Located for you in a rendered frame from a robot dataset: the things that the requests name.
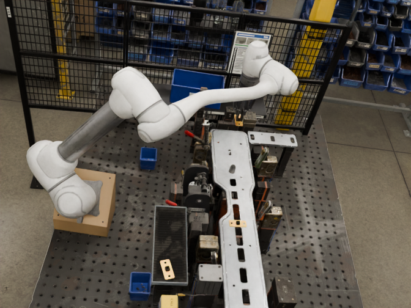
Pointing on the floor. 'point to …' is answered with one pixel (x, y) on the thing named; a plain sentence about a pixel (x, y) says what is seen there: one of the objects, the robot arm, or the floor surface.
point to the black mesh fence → (162, 55)
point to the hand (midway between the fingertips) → (240, 114)
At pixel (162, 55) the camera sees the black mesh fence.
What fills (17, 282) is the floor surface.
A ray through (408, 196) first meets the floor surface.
